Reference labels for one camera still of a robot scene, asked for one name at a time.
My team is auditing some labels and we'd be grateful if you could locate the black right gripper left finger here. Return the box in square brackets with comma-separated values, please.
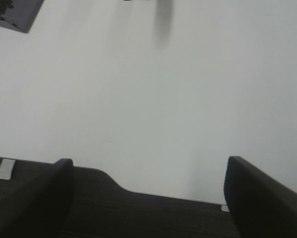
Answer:
[0, 159, 74, 238]

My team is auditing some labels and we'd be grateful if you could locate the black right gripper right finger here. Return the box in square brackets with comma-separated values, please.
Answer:
[224, 156, 297, 238]

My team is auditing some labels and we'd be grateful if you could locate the grey plastic dustpan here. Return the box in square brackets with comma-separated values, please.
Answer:
[0, 0, 44, 33]

